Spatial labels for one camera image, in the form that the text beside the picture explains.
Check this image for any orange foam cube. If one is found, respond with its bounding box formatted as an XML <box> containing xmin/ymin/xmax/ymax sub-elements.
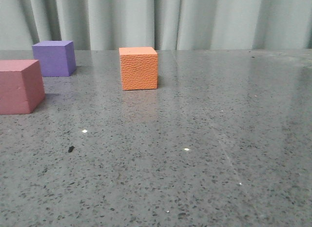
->
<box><xmin>119</xmin><ymin>47</ymin><xmax>158</xmax><ymax>90</ymax></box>

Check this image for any pale green curtain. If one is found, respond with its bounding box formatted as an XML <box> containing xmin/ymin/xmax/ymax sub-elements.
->
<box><xmin>0</xmin><ymin>0</ymin><xmax>312</xmax><ymax>50</ymax></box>

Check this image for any purple foam cube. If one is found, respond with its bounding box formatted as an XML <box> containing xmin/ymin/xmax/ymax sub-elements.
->
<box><xmin>32</xmin><ymin>41</ymin><xmax>77</xmax><ymax>77</ymax></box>

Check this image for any pink foam cube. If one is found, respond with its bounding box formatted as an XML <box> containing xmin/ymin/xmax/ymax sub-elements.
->
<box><xmin>0</xmin><ymin>60</ymin><xmax>45</xmax><ymax>115</ymax></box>

